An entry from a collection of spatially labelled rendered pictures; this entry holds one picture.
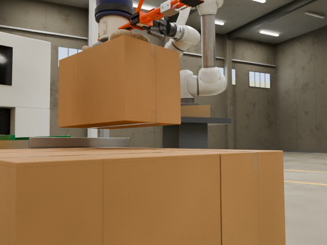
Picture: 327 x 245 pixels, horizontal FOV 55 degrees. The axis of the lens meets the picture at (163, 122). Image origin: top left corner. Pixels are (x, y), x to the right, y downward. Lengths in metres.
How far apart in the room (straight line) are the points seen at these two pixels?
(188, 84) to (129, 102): 0.96
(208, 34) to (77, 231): 1.88
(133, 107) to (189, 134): 0.88
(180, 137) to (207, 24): 0.83
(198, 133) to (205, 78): 0.41
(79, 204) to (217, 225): 0.47
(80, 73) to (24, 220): 1.20
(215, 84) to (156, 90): 0.84
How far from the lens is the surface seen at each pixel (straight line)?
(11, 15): 13.95
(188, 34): 1.84
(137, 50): 1.54
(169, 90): 1.66
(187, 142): 2.26
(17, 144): 2.20
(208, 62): 2.36
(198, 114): 2.31
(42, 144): 1.99
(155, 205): 0.81
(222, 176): 1.00
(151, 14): 1.59
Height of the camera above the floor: 0.58
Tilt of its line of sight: 4 degrees up
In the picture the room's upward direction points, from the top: straight up
